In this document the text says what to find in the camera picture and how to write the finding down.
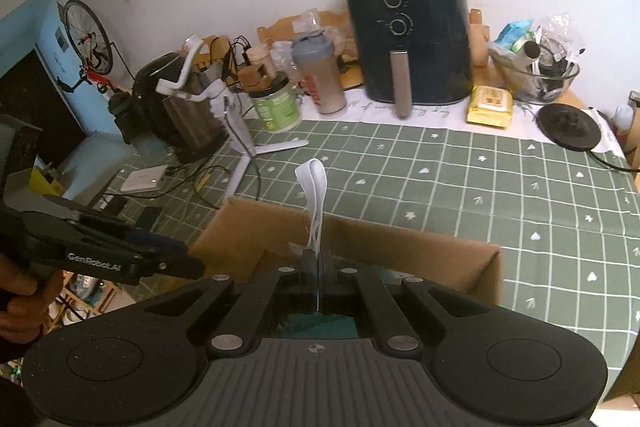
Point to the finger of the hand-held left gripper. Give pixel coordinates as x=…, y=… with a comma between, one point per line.
x=175, y=266
x=155, y=241

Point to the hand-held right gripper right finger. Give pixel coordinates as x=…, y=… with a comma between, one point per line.
x=326, y=272

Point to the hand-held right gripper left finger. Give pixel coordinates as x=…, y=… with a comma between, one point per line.
x=309, y=272

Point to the brown cardboard box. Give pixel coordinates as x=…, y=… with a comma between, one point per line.
x=400, y=252

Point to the person's left hand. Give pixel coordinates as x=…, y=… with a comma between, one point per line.
x=22, y=292

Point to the black smartphone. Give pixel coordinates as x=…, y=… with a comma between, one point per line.
x=149, y=218

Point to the white power bank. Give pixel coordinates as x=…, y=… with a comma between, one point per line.
x=145, y=179

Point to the black countertop appliance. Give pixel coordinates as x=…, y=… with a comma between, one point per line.
x=190, y=122

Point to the white gimbal tripod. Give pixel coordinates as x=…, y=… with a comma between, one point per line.
x=240, y=132

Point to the green checked tablecloth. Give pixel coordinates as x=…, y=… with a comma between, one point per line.
x=450, y=187

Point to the bicycle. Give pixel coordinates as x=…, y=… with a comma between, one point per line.
x=95, y=76

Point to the green label jar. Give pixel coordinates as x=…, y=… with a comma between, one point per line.
x=277, y=107

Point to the white table runner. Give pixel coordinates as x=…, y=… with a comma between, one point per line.
x=435, y=117

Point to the brown bottle beige lid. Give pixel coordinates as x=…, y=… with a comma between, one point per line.
x=255, y=72

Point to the yellow packet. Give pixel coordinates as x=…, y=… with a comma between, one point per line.
x=490, y=107

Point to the black air fryer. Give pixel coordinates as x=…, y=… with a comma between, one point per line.
x=425, y=57

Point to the cardboard boxes with labels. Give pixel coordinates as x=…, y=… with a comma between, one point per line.
x=280, y=29

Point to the black round kettle base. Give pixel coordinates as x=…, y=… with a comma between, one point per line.
x=567, y=127

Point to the blue white packet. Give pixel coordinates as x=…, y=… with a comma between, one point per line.
x=515, y=32

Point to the white squeeze bottle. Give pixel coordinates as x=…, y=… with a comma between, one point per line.
x=623, y=119

